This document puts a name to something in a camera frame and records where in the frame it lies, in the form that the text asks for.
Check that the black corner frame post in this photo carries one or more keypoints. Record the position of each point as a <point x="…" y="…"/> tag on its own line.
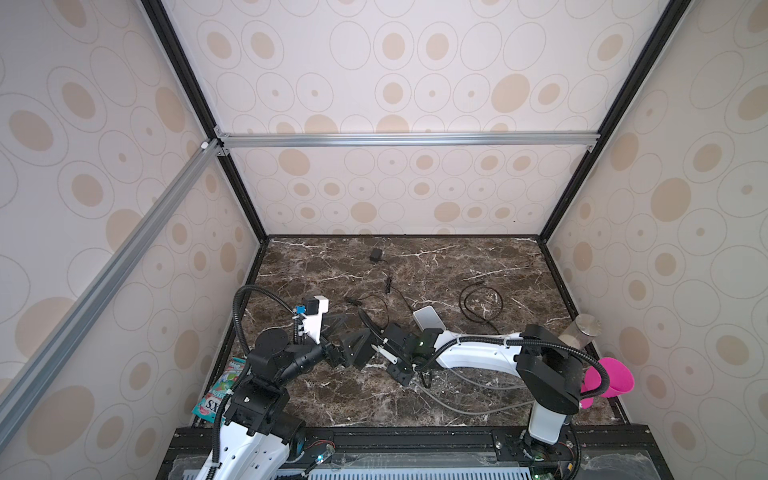
<point x="649" y="55"/>
<point x="160" y="22"/>

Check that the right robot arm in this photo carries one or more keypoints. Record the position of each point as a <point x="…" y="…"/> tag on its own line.
<point x="558" y="376"/>

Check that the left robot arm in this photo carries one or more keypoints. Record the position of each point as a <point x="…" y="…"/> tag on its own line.
<point x="252" y="436"/>

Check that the black power adapter far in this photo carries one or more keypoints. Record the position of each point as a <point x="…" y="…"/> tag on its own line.
<point x="376" y="255"/>

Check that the aluminium crossbar back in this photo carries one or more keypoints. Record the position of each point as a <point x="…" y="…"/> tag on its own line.
<point x="437" y="139"/>

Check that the aluminium crossbar left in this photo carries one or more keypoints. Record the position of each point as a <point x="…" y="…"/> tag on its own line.
<point x="41" y="370"/>

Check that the white rectangular box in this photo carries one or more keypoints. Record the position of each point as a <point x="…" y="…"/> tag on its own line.
<point x="427" y="318"/>

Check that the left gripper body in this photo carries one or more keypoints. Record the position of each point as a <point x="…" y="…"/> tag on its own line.
<point x="334" y="356"/>

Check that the aluminium crossbar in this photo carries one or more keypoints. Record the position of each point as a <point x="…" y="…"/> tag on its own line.
<point x="437" y="139"/>
<point x="41" y="370"/>

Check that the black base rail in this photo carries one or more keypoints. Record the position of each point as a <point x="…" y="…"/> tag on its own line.
<point x="607" y="451"/>

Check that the pink silicone funnel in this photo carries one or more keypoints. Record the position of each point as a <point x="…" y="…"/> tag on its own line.
<point x="621" y="378"/>

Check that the green snack packet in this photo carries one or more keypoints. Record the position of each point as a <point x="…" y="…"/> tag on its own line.
<point x="207" y="407"/>

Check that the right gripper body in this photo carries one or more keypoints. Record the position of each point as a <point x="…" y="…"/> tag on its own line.
<point x="398" y="369"/>

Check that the black corner frame post left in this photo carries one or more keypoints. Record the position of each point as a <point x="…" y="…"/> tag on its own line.
<point x="160" y="22"/>

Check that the black corner frame post right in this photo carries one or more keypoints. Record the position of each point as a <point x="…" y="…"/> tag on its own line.
<point x="649" y="55"/>

